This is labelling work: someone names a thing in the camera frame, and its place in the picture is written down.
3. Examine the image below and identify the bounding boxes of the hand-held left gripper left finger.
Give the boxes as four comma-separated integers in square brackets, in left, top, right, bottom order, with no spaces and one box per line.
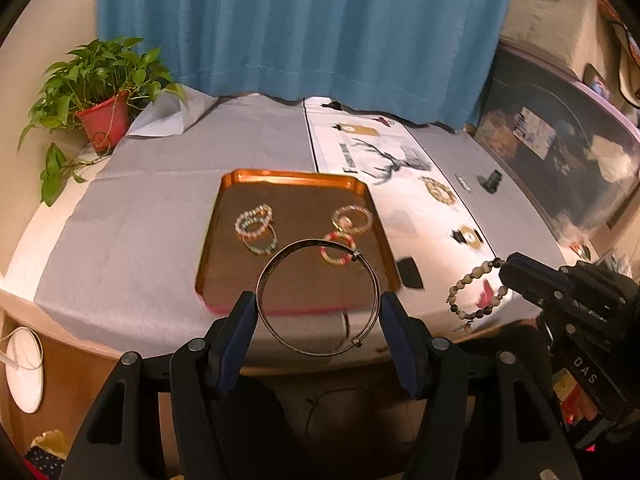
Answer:
[60,291,258,480]

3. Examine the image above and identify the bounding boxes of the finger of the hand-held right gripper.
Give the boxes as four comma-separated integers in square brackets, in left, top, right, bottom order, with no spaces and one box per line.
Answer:
[500,266,567,312]
[506,254,576,283]

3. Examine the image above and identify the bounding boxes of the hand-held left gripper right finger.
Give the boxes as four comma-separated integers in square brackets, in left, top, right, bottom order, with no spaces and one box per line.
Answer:
[380,291,566,480]

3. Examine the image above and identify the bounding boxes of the beige and dark bead bracelet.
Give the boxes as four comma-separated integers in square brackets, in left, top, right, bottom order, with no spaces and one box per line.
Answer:
[446,257,508,333]

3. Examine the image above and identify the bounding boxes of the silver bangle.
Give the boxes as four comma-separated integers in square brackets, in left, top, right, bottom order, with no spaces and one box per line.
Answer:
[255,238,383,358]

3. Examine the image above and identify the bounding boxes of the green and white bead bracelet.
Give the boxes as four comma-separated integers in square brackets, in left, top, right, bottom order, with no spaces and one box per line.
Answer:
[242,227,279,256]

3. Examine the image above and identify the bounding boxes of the red bead bracelet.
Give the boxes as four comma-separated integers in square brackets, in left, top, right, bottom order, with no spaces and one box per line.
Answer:
[320,232,357,266]

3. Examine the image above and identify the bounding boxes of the white pearl bracelet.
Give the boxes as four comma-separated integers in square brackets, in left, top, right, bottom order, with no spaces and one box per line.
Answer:
[235,203,273,241]

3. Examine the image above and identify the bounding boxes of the gold beaded bracelet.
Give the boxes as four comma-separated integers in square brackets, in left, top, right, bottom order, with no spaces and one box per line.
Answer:
[331,205,375,235]

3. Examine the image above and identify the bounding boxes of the orange metal tray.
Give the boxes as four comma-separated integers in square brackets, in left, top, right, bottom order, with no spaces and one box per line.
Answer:
[194,168,401,316]

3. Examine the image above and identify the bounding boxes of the dark cloth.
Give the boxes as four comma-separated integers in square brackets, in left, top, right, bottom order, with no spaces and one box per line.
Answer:
[215,375,311,480]

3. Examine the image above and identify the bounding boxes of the grey tablecloth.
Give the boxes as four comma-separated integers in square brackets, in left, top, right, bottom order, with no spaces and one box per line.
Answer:
[32,92,581,368]

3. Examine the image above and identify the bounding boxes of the white round device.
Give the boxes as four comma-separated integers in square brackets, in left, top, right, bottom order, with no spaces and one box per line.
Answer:
[0,326,45,413]

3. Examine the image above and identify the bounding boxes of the white deer print table runner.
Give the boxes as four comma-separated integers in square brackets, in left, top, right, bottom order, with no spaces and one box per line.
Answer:
[304,96,526,331]

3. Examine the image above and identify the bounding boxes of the beige bag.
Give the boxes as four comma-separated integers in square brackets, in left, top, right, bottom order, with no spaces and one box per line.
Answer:
[500,0,617,81]

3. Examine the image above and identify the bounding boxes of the red flower pot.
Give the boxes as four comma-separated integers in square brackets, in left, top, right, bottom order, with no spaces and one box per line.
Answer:
[75,91,132,155]

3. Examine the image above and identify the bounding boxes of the green pothos plant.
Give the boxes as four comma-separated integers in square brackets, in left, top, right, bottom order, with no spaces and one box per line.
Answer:
[17,36,188,207]

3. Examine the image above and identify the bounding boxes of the blue curtain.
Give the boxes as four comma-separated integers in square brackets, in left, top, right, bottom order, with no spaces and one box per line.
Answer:
[97,0,518,128]

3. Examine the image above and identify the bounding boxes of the black cord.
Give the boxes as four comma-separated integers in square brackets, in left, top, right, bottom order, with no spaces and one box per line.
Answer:
[306,387,386,443]

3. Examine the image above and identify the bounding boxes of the gold bead bracelet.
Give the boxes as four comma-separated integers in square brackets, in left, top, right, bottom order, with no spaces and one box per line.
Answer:
[425,176,457,205]

